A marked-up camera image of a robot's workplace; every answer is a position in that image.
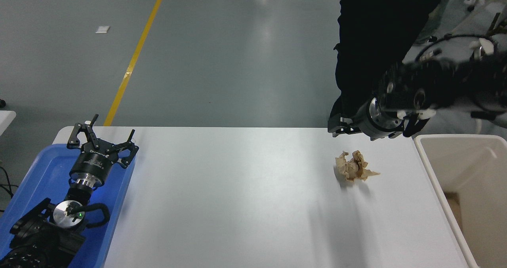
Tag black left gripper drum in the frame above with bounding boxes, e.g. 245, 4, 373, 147
69, 143, 120, 184

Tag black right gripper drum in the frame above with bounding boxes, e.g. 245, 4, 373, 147
351, 98, 397, 141

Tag tan paper ball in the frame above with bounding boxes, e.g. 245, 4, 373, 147
335, 150, 381, 182

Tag blue plastic tray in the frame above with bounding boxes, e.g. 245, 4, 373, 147
0, 143, 136, 268

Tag white side table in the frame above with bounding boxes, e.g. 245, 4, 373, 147
0, 110, 17, 136

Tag person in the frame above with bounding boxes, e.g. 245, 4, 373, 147
328, 0, 449, 127
414, 0, 453, 46

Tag large pale bin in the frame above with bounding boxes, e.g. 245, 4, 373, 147
413, 134, 507, 268

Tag black floor cables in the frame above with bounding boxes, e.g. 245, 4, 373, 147
0, 166, 19, 213

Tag black chair frame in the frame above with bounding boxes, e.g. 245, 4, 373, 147
486, 13, 507, 37

